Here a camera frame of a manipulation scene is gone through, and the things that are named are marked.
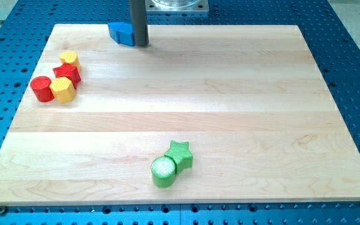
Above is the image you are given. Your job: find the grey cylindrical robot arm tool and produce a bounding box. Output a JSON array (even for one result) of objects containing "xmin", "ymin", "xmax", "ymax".
[{"xmin": 129, "ymin": 0, "xmax": 149, "ymax": 47}]

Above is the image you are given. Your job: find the green star block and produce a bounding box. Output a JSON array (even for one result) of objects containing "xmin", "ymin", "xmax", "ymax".
[{"xmin": 164, "ymin": 141, "xmax": 193, "ymax": 174}]

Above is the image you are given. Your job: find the green cylinder block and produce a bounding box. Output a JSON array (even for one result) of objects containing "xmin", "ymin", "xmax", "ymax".
[{"xmin": 151, "ymin": 156, "xmax": 176, "ymax": 188}]

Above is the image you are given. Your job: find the blue block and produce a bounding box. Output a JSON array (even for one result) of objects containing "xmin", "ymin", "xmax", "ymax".
[
  {"xmin": 107, "ymin": 22, "xmax": 124, "ymax": 44},
  {"xmin": 117, "ymin": 23, "xmax": 135, "ymax": 46}
]

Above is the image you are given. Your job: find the yellow hexagon block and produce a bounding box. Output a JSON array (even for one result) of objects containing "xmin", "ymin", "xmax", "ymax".
[{"xmin": 49, "ymin": 76, "xmax": 76, "ymax": 103}]

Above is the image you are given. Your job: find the red star block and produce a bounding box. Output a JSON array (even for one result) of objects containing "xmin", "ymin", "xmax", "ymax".
[{"xmin": 52, "ymin": 63, "xmax": 81, "ymax": 89}]

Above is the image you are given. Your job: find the yellow heart block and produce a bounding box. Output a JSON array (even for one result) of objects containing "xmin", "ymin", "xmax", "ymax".
[{"xmin": 59, "ymin": 51, "xmax": 81, "ymax": 71}]

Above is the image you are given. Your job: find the red cylinder block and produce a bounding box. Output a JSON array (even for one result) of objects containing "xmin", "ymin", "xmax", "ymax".
[{"xmin": 30, "ymin": 76, "xmax": 54, "ymax": 103}]

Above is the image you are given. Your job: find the blue perforated table plate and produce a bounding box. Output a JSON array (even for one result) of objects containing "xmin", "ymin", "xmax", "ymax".
[{"xmin": 0, "ymin": 1, "xmax": 360, "ymax": 224}]

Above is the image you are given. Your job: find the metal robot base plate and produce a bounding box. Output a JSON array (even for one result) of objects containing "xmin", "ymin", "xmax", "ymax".
[{"xmin": 145, "ymin": 0, "xmax": 209, "ymax": 13}]

